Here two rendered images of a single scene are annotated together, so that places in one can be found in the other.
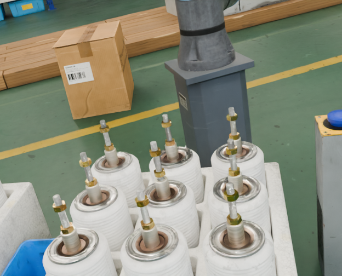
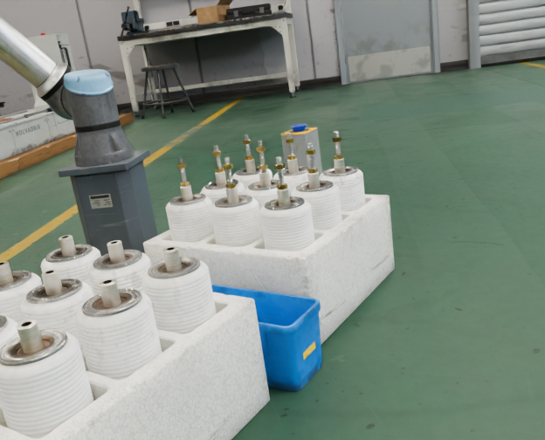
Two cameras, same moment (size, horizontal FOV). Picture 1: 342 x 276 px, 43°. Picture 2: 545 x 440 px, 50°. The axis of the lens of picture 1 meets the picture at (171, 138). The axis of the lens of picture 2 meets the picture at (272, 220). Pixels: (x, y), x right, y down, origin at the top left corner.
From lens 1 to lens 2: 1.17 m
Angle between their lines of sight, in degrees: 63
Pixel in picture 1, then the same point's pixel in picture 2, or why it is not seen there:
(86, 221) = (252, 209)
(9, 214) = not seen: hidden behind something
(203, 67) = (123, 155)
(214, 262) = (349, 179)
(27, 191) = not seen: hidden behind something
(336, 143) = (309, 138)
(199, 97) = (129, 184)
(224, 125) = (145, 213)
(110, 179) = (207, 203)
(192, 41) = (106, 134)
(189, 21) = (103, 113)
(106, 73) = not seen: outside the picture
